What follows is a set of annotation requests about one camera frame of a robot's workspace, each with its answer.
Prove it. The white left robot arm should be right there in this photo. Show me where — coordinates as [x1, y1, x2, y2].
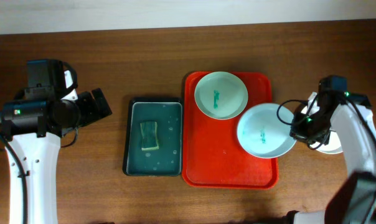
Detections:
[0, 59, 112, 223]

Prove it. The mint green plate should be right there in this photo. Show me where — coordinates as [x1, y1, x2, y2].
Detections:
[194, 72, 248, 120]

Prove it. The yellow green sponge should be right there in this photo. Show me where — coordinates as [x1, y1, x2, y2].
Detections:
[140, 121, 159, 151]

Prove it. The light blue plate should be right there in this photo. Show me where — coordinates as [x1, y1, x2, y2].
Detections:
[237, 103, 296, 159]

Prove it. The dark green water tray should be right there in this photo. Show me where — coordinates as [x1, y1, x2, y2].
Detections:
[123, 97, 183, 176]

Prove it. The red plastic tray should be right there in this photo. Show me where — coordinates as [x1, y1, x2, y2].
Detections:
[182, 72, 279, 190]

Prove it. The white plate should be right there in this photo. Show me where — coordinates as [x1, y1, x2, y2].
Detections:
[299, 104, 344, 155]

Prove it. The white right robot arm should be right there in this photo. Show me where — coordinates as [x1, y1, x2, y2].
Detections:
[288, 75, 376, 224]

